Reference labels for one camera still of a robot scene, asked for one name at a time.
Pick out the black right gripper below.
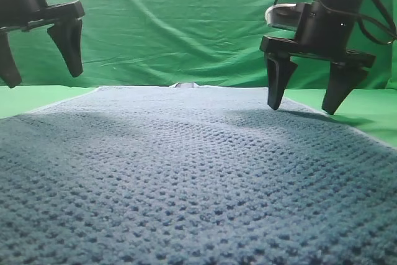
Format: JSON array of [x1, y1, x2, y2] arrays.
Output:
[[260, 0, 375, 115]]

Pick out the green backdrop cloth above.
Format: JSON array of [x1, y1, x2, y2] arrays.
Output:
[[0, 0, 397, 91]]

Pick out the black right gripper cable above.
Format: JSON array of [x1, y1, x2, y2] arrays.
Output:
[[274, 0, 397, 45]]

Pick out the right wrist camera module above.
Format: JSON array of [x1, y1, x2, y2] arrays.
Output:
[[264, 3, 303, 31]]

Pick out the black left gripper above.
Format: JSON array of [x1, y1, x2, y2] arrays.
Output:
[[0, 0, 85, 88]]

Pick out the white towel label tag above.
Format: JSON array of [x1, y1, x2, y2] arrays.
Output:
[[170, 82, 200, 89]]

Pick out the blue waffle-weave towel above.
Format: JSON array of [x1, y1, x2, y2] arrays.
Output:
[[1, 87, 396, 264]]

